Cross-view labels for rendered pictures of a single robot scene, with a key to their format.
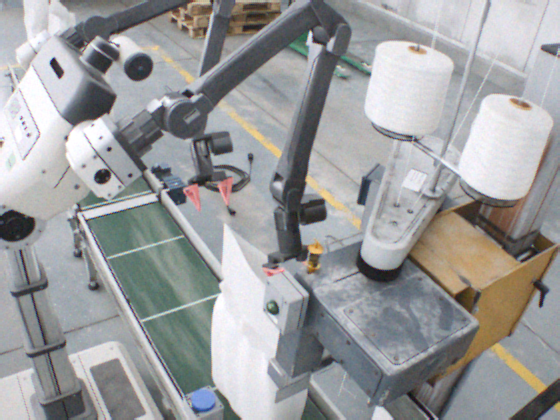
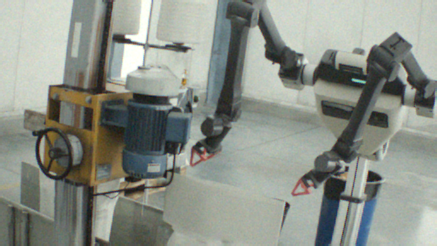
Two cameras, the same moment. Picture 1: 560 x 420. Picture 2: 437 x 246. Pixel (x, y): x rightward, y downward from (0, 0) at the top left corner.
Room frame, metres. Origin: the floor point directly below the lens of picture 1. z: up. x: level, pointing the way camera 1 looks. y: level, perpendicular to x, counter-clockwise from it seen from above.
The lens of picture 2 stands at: (3.17, -1.03, 1.66)
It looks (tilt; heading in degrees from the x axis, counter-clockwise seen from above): 10 degrees down; 155
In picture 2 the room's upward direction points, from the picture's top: 7 degrees clockwise
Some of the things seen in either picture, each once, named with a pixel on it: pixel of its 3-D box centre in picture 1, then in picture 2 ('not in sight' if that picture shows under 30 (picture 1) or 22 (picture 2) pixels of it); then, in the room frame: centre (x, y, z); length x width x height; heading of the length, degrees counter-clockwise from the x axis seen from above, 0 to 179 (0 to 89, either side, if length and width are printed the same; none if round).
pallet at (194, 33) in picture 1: (222, 20); not in sight; (6.69, 1.07, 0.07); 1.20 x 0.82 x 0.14; 126
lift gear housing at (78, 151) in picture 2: not in sight; (67, 150); (1.07, -0.60, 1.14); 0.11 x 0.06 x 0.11; 38
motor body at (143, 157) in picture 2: not in sight; (146, 138); (1.15, -0.34, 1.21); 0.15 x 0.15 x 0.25
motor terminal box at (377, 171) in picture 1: (377, 191); (178, 131); (1.19, -0.25, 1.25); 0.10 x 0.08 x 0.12; 153
